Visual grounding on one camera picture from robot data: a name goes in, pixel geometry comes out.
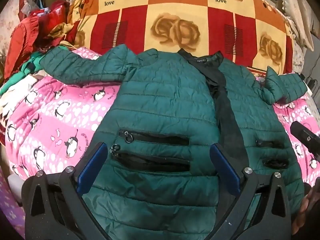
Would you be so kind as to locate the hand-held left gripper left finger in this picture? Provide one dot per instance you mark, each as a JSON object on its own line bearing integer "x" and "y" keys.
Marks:
{"x": 93, "y": 165}

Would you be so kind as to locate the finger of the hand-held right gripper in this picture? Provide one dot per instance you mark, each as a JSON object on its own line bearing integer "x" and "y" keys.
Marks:
{"x": 306, "y": 137}

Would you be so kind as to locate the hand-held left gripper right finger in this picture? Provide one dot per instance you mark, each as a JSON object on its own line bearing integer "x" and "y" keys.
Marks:
{"x": 225, "y": 166}

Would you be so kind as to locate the green quilted puffer jacket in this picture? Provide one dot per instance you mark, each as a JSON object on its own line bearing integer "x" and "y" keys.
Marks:
{"x": 162, "y": 100}

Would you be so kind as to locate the person's right hand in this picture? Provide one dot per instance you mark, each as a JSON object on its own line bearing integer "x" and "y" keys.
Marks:
{"x": 303, "y": 210}

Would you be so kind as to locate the pink penguin print blanket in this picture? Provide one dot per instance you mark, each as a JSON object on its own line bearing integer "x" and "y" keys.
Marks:
{"x": 62, "y": 110}

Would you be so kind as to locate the purple floral cloth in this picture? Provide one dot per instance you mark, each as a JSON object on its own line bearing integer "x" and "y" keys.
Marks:
{"x": 10, "y": 210}

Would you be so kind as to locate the green knit garment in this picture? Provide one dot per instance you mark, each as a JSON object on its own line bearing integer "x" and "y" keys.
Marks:
{"x": 17, "y": 76}

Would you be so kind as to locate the cream pillow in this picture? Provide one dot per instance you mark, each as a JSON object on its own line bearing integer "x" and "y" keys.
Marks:
{"x": 298, "y": 12}

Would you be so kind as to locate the red crumpled garment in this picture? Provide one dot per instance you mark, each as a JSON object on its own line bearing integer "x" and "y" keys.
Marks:
{"x": 27, "y": 32}

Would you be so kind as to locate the red orange rose print blanket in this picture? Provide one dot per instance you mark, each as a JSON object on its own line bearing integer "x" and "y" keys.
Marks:
{"x": 175, "y": 17}

